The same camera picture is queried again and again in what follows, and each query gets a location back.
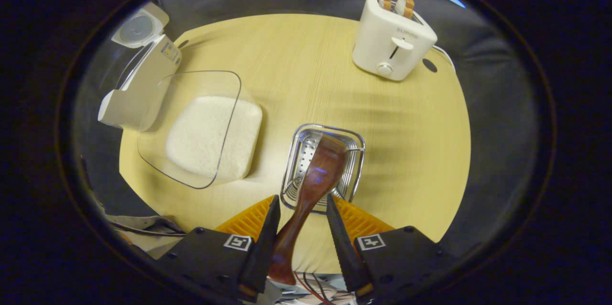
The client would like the white rice cooker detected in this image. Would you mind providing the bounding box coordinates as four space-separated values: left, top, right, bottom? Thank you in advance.
98 2 183 130

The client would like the black backdrop cloth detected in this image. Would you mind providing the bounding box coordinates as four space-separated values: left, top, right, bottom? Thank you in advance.
72 0 541 253

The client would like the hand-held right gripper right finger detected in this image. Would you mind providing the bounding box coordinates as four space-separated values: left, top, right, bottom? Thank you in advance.
326 194 455 305

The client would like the brown wooden spoon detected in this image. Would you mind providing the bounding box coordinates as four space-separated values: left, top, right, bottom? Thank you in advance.
268 134 349 285

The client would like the white toaster cable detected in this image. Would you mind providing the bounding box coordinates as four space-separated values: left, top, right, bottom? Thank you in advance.
433 44 457 74

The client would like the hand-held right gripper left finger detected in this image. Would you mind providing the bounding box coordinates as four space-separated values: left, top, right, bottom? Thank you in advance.
155 195 282 303

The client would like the white toaster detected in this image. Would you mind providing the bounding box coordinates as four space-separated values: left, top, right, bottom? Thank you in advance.
352 0 438 81

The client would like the clear plastic container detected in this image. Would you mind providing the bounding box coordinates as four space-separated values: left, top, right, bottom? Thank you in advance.
138 71 263 189

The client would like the metal wire chopstick holder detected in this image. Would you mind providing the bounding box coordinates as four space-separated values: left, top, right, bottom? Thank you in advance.
280 123 366 215

